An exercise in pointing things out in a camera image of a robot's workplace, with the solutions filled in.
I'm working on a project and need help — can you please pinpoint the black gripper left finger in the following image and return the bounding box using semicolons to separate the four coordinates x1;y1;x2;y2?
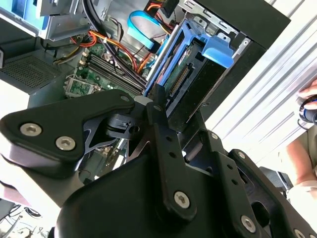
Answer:
0;84;198;222

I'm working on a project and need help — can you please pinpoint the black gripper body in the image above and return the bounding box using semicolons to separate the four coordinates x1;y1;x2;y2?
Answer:
53;110;245;238

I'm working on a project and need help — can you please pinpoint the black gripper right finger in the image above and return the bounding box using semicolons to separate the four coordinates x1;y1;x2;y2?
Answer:
183;115;317;238

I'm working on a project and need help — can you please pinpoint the round black tool blue ring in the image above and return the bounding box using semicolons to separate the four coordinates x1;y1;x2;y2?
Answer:
298;97;317;124

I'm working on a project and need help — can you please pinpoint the hard disk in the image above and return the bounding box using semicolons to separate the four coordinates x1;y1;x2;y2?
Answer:
143;19;235;133

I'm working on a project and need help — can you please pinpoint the blue data wire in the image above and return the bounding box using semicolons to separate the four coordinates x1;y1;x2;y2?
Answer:
126;9;174;54

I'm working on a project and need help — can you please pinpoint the black plug power wire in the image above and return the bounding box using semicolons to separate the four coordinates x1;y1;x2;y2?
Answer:
147;0;180;35

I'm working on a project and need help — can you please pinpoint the person's right hand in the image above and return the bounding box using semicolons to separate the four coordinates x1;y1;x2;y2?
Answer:
296;80;317;110

